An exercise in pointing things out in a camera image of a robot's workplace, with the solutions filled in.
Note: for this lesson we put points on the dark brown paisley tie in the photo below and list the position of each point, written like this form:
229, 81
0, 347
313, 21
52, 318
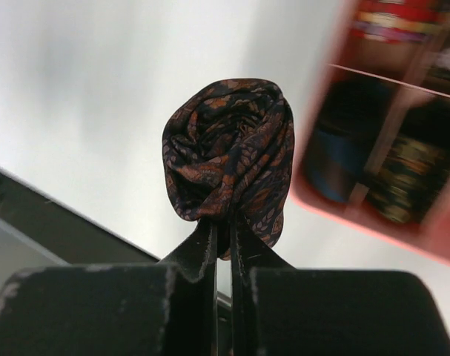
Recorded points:
229, 150

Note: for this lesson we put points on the pink compartment organizer box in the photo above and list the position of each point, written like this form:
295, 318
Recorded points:
405, 67

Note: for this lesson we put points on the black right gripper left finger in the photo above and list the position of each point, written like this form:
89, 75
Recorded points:
166, 308

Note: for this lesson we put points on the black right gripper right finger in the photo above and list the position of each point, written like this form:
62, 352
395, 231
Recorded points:
282, 310

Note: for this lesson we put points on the dark floral rolled tie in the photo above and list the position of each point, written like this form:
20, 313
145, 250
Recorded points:
417, 165

